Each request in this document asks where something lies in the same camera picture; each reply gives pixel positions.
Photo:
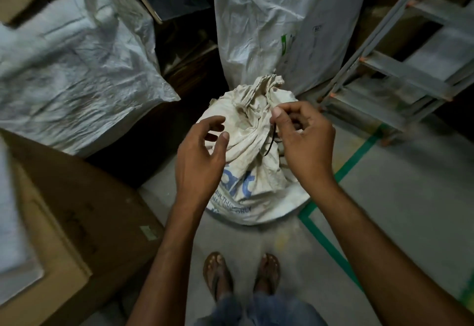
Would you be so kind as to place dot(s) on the tall white sack green mark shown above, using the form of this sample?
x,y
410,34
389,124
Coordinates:
x,y
259,11

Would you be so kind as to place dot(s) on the white sheet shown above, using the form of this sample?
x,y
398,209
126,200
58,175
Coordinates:
x,y
11,225

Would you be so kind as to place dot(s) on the person's right forearm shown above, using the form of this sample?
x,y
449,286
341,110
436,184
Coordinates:
x,y
389,270

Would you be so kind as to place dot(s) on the person's left forearm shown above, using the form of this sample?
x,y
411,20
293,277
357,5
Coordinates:
x,y
166,274

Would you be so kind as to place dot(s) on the large white sack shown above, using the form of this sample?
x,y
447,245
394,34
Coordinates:
x,y
74,77

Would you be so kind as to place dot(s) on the person's left leg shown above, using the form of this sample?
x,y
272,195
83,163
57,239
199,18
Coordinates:
x,y
226,314

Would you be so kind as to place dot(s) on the aluminium step ladder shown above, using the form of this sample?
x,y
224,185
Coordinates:
x,y
407,74

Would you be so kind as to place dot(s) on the person's leg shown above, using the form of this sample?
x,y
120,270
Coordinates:
x,y
226,314
289,312

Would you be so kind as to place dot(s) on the stacked cardboard boxes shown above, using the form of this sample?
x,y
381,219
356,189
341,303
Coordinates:
x,y
381,11

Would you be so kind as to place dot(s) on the white woven sack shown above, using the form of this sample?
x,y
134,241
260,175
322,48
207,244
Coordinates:
x,y
252,122

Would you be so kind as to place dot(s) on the person's right hand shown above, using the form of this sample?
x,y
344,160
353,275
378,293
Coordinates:
x,y
311,148

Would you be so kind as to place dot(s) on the person's left hand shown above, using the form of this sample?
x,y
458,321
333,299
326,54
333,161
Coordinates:
x,y
198,166

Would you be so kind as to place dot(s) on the person's right leg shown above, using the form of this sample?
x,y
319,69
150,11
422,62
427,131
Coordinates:
x,y
289,312

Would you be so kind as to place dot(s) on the person's right foot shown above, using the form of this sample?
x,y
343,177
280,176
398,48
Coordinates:
x,y
267,274

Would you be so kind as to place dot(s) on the dark wooden panel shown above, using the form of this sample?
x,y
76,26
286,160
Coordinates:
x,y
185,77

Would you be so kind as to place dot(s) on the brown cardboard box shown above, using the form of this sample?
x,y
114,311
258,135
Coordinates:
x,y
92,207

